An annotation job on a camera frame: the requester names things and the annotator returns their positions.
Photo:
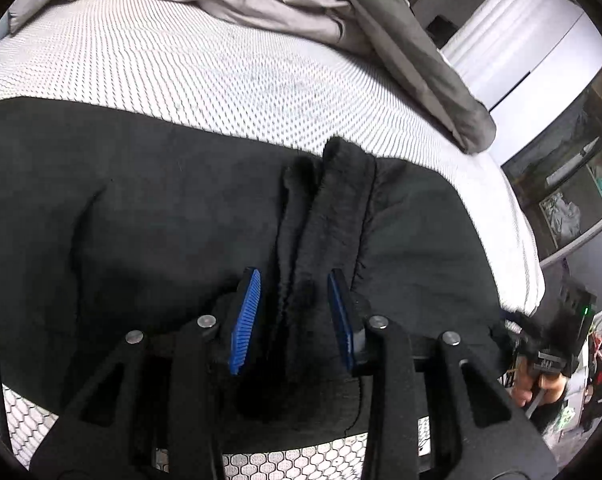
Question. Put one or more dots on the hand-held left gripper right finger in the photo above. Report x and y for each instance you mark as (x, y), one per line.
(342, 310)

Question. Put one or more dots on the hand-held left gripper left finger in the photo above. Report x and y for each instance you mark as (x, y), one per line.
(245, 310)

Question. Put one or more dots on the black pants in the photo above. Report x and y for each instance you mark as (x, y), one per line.
(156, 200)

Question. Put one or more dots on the person's right hand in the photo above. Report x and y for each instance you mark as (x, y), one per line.
(523, 390)

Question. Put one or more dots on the glass door cabinet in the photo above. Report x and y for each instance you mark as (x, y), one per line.
(571, 175)

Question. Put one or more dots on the white mesh mattress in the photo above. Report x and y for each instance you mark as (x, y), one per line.
(181, 60)

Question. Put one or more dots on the white wardrobe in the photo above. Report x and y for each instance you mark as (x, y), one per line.
(521, 25)

